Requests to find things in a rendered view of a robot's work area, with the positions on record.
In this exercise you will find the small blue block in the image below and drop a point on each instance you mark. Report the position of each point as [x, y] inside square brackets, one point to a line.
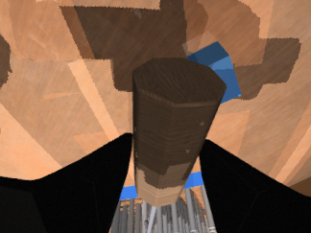
[217, 59]

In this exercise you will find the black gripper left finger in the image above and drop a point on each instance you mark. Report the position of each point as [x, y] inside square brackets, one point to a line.
[80, 198]

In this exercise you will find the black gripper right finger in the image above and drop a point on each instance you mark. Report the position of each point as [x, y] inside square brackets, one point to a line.
[244, 200]

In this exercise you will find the blue flat strip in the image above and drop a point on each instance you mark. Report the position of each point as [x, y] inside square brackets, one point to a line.
[194, 179]

